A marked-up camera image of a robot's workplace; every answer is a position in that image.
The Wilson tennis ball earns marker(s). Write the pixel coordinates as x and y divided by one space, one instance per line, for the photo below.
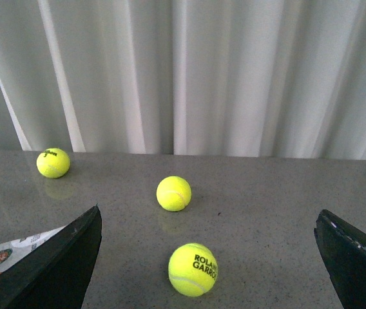
53 163

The Roland Garros tennis ball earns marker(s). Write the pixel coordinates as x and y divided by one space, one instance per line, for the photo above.
192 270

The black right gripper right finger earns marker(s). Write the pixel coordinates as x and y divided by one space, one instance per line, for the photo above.
343 250

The clear Wilson tennis ball can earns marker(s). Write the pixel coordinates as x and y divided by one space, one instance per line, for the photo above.
13 251

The plain yellow tennis ball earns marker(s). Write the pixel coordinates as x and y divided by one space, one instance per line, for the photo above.
173 193

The white pleated curtain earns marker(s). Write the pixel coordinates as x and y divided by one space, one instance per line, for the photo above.
235 78

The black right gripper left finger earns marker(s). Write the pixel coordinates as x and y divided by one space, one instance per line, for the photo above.
57 274

